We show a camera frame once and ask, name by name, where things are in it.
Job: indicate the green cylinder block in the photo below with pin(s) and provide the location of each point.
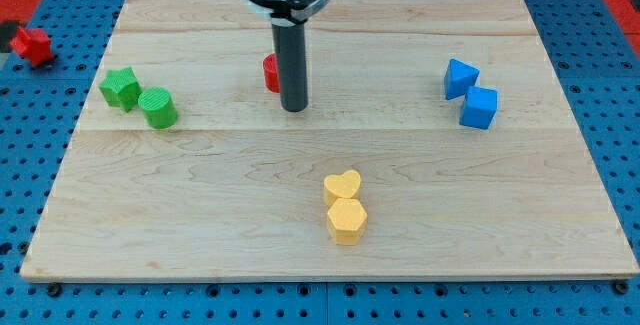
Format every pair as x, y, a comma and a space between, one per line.
158, 108

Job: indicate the blue cube block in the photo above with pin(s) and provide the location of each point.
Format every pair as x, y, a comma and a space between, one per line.
479, 107

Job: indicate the red star block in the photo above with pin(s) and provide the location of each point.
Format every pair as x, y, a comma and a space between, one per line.
34, 45

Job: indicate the red cylinder block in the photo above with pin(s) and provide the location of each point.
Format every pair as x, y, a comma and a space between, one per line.
270, 72

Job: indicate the yellow hexagon block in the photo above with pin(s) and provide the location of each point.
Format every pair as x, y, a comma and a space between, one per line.
346, 221

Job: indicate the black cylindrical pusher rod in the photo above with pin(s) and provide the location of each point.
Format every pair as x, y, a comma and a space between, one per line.
290, 52

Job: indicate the green star block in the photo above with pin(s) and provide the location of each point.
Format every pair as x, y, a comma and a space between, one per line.
121, 89

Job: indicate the blue triangle block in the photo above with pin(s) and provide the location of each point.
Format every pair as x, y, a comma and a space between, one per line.
458, 78

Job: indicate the light wooden board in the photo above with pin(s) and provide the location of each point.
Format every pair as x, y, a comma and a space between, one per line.
233, 192

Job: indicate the yellow heart block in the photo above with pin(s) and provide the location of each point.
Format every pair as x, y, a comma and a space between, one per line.
346, 185

